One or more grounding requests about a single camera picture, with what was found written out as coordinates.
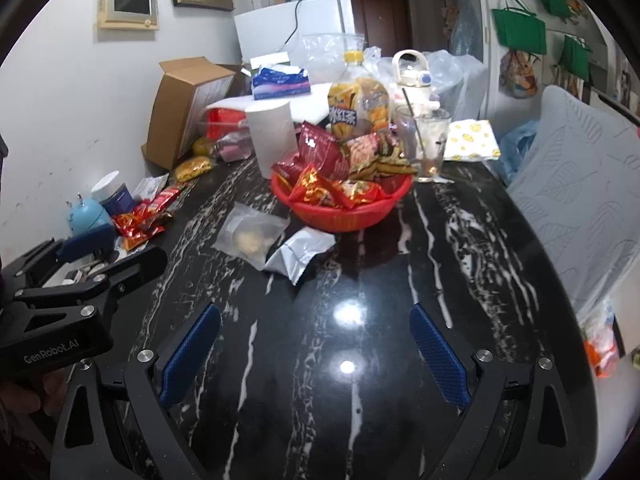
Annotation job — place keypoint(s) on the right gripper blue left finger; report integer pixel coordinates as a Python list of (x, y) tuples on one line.
[(183, 353)]

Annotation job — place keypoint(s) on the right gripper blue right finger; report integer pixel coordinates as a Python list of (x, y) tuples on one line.
[(447, 370)]

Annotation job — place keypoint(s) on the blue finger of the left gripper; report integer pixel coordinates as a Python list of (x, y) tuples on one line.
[(93, 242), (139, 268)]

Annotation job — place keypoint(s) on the clear zip bag with snack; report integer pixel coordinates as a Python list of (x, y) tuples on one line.
[(249, 234)]

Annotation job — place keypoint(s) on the silver foil pouch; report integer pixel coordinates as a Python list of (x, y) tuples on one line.
[(295, 254)]

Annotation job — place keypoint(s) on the red orange candy packet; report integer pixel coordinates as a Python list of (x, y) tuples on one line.
[(313, 189)]

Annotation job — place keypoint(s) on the gold red snack bag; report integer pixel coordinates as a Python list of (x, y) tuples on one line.
[(376, 156)]

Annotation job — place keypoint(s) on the light blue round gadget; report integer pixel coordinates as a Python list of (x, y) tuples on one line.
[(85, 215)]

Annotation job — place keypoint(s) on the red candy packets pile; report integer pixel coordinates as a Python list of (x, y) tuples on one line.
[(147, 219)]

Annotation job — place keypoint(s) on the yellow snack bag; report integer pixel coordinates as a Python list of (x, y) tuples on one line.
[(193, 168)]

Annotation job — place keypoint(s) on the red packaged box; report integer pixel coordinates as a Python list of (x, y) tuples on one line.
[(221, 121)]

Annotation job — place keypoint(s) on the white paper towel roll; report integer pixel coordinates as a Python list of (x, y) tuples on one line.
[(273, 136)]

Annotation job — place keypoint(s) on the red plastic basket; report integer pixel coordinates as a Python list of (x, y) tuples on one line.
[(337, 220)]

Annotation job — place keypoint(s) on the brown cardboard box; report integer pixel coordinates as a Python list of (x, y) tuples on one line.
[(187, 87)]

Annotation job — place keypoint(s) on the large red snack packet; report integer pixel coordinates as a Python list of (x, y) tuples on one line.
[(319, 148)]

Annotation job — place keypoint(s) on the blue tissue pack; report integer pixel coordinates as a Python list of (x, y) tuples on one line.
[(280, 81)]

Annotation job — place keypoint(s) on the white foam board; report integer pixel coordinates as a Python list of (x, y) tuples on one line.
[(311, 107)]

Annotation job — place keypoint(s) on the grey leaf pattern chair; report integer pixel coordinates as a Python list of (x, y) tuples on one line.
[(578, 187)]

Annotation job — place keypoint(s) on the yellow smiley paper bag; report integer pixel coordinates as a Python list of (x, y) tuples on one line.
[(471, 140)]

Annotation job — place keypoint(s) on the clear drinking glass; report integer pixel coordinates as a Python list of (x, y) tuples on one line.
[(424, 137)]

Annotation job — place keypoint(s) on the iced tea bottle yellow cap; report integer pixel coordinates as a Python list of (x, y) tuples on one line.
[(358, 103)]

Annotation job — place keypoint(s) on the white refrigerator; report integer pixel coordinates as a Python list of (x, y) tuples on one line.
[(282, 27)]

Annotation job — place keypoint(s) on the white cartoon water bottle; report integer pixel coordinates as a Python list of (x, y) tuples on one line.
[(413, 82)]

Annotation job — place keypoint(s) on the green tote bag lower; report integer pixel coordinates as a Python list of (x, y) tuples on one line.
[(574, 58)]

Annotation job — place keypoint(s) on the wall intercom panel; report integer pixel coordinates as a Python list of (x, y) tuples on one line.
[(128, 14)]

